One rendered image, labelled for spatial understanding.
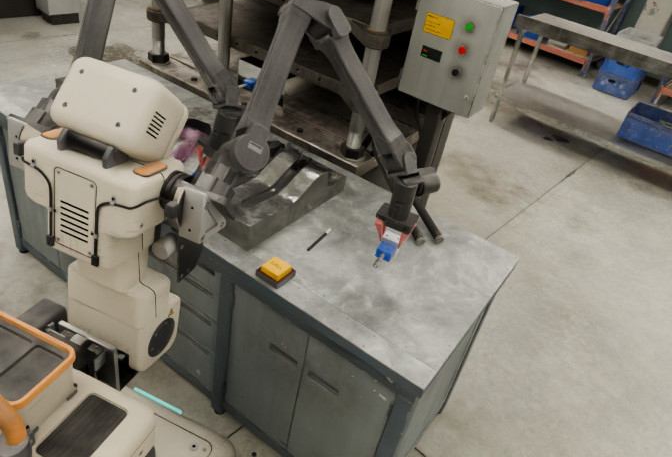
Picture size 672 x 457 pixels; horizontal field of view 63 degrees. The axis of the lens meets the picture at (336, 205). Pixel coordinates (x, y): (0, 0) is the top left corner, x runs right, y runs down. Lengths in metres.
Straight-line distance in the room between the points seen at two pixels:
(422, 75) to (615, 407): 1.67
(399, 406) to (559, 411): 1.23
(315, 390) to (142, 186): 0.90
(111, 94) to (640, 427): 2.43
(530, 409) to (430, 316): 1.13
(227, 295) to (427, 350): 0.65
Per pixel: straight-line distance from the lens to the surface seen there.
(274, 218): 1.64
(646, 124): 4.88
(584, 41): 4.68
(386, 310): 1.51
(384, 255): 1.46
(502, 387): 2.59
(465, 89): 2.03
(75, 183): 1.16
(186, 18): 1.52
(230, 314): 1.80
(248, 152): 1.12
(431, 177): 1.43
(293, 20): 1.27
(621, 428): 2.75
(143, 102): 1.09
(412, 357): 1.42
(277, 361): 1.76
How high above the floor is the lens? 1.82
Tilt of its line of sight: 33 degrees down
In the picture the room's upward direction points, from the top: 12 degrees clockwise
